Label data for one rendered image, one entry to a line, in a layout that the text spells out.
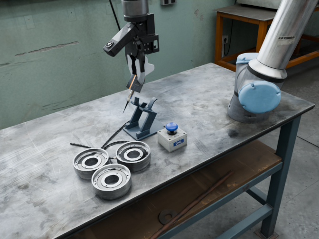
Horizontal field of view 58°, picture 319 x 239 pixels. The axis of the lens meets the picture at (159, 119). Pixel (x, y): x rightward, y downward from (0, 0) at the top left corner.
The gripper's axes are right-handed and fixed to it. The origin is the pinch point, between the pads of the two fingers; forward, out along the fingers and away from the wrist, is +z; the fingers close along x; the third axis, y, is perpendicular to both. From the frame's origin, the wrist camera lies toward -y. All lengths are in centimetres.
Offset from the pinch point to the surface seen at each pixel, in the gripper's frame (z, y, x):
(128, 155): 17.8, -12.2, -11.3
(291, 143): 38, 56, -26
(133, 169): 18.2, -14.3, -17.4
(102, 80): 63, 49, 145
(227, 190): 45, 21, -23
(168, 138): 15.2, 0.5, -15.4
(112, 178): 18.2, -20.7, -16.9
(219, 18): 29, 171, 127
